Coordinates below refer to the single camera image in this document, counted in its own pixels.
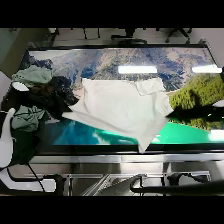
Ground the pale green garment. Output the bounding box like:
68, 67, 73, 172
11, 104, 47, 134
11, 64, 55, 90

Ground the black garment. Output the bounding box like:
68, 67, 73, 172
25, 75, 80, 121

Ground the dark green garment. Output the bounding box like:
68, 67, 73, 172
9, 127, 46, 168

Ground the white T-shirt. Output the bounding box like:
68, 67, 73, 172
61, 77, 175, 154

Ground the black cable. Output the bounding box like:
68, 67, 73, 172
25, 162, 48, 194

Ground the black office chair base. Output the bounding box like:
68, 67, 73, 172
164, 27, 193, 44

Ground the silver frame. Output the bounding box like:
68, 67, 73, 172
27, 152, 224, 197

